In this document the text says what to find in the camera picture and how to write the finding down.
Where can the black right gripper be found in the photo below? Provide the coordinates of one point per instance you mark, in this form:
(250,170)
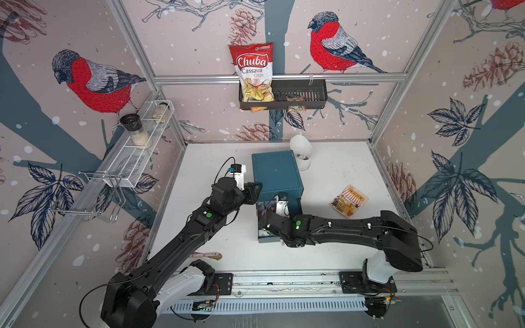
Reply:
(288,219)

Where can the red Chuba cassava chips bag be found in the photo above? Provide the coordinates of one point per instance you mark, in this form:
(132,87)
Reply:
(254,67)

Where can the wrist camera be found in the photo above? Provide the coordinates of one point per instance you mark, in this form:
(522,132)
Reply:
(238,171)
(282,205)

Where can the teal drawer cabinet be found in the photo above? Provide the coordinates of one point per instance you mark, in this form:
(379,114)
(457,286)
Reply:
(278,173)

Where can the yellow striped seed bag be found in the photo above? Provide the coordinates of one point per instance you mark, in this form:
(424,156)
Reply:
(349,201)

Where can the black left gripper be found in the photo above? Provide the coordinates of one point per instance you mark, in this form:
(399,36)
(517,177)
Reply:
(250,191)

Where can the small jar on shelf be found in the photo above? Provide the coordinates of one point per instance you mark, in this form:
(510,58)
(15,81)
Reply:
(161,113)

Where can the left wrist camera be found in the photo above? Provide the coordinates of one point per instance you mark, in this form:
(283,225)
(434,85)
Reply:
(238,171)

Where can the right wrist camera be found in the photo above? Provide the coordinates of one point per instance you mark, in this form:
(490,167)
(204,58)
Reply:
(282,205)

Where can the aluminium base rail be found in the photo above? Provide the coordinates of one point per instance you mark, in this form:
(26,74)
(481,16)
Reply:
(316,283)

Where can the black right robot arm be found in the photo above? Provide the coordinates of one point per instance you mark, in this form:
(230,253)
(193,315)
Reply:
(396,242)

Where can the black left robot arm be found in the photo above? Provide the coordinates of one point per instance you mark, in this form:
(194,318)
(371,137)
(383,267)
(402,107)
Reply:
(133,300)

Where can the chrome wire rack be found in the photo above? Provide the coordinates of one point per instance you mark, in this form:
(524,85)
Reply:
(102,197)

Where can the black wall basket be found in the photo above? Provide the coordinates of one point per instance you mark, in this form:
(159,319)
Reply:
(293,93)

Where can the white wire wall shelf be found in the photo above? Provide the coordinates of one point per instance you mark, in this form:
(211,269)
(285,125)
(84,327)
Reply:
(130,162)

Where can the pink seed bag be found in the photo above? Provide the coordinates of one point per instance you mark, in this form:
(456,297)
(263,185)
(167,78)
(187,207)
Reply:
(263,207)

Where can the black-lidded spice jar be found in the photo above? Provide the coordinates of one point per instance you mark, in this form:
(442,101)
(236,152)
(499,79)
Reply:
(139,136)

